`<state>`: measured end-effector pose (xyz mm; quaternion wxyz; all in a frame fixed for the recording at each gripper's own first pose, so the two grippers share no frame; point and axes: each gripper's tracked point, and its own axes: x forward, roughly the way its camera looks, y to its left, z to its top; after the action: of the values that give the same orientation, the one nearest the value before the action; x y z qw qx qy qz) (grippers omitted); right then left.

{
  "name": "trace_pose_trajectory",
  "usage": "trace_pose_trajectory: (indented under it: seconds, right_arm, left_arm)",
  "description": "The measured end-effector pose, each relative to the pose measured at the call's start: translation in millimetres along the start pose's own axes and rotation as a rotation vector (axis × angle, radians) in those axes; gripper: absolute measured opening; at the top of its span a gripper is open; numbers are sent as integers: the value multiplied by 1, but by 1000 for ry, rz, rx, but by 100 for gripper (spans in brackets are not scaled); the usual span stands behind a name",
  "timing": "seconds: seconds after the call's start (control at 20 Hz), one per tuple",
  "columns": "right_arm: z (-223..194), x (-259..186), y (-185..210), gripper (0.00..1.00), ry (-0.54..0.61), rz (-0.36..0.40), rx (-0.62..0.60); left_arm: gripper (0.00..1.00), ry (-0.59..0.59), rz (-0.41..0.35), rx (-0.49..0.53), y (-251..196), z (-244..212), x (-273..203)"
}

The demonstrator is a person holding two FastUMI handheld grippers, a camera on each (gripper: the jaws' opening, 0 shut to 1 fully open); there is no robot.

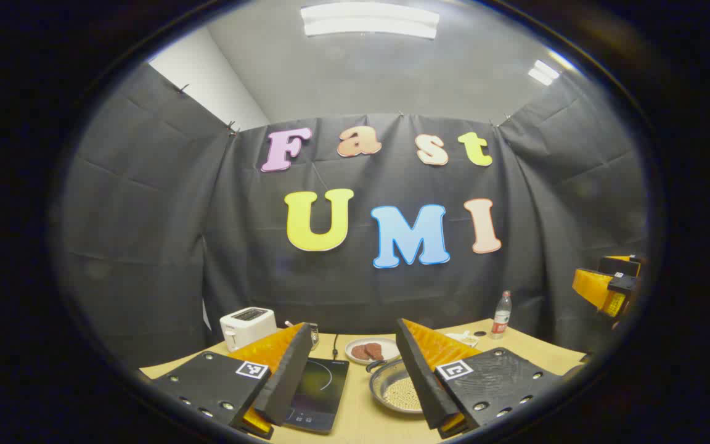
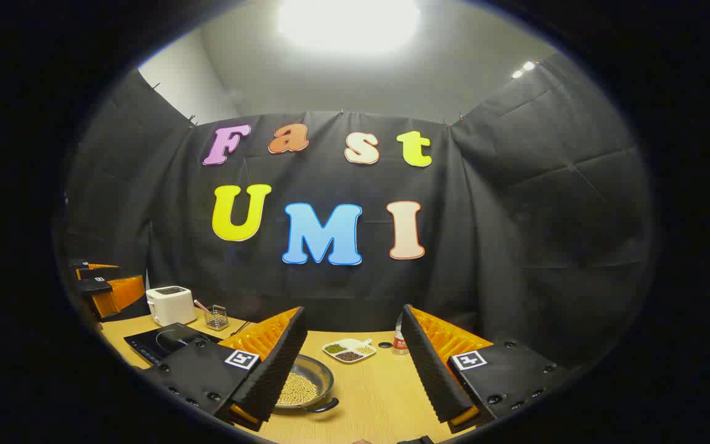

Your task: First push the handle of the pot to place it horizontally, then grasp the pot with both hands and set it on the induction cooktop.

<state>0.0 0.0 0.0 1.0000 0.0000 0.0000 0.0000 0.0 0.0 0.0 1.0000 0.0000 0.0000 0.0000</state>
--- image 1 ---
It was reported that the pile of soybeans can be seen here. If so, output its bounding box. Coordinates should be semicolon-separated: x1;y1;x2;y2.
386;377;422;411

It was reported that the black induction cooktop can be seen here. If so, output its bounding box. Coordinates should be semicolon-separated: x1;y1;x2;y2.
284;358;350;434

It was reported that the clear plastic water bottle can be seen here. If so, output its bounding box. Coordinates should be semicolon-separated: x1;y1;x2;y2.
489;290;513;340

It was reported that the white round plate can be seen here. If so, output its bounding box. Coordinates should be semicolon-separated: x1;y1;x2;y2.
345;337;401;366

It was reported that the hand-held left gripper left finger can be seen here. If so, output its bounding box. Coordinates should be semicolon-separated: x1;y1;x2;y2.
150;322;314;440

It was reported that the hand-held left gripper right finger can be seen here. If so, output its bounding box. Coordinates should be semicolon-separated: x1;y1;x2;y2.
396;318;568;440

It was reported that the black backdrop cloth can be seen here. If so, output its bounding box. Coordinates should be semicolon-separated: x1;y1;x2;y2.
59;62;648;371

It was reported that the small ceiling light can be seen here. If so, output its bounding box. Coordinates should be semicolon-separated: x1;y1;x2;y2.
528;60;560;86

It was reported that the white toaster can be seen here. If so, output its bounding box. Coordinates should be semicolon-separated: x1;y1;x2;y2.
219;306;278;352

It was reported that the long ceiling light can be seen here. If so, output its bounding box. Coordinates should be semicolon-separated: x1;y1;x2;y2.
301;2;440;39

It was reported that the steel pot with black handle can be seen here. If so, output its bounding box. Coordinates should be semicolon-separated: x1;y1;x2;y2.
365;358;425;415

